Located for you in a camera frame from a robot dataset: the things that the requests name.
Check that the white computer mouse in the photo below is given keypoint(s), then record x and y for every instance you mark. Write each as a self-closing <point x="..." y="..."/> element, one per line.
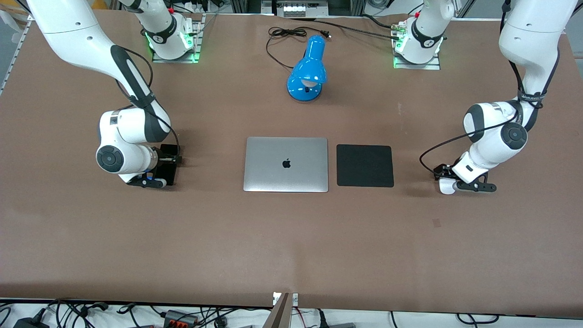
<point x="447" y="187"/>

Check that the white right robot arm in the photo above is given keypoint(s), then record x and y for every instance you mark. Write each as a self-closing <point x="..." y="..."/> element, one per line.
<point x="82" y="36"/>

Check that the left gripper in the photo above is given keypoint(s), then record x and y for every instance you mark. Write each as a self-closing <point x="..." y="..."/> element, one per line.
<point x="440" y="171"/>

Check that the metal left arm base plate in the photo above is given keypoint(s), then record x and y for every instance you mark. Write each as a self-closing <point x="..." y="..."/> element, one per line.
<point x="416" y="66"/>

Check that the silver laptop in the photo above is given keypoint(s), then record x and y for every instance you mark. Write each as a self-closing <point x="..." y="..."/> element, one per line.
<point x="286" y="164"/>

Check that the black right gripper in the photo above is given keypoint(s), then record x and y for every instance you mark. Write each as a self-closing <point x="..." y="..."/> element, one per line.
<point x="167" y="159"/>

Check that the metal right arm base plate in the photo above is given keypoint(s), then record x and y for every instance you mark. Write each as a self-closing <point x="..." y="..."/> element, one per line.
<point x="199" y="41"/>

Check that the black power adapter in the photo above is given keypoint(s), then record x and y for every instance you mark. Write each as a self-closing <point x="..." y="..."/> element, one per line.
<point x="29" y="322"/>

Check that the black mouse pad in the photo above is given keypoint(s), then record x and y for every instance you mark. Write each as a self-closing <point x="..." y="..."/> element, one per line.
<point x="365" y="166"/>

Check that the blue desk lamp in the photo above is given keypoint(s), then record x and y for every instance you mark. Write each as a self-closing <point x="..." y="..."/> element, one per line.
<point x="308" y="68"/>

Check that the black box with orange connectors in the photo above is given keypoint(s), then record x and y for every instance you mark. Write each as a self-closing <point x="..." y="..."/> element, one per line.
<point x="180" y="316"/>

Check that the grey power strip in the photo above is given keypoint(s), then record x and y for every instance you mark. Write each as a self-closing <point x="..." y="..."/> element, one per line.
<point x="300" y="8"/>

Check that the aluminium frame rail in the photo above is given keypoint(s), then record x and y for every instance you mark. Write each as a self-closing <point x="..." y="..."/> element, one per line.
<point x="13" y="57"/>

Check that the black smartphone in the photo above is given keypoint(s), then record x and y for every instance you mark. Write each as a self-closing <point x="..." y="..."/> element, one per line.
<point x="169" y="149"/>

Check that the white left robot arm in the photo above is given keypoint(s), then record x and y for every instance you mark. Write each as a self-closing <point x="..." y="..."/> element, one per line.
<point x="528" y="27"/>

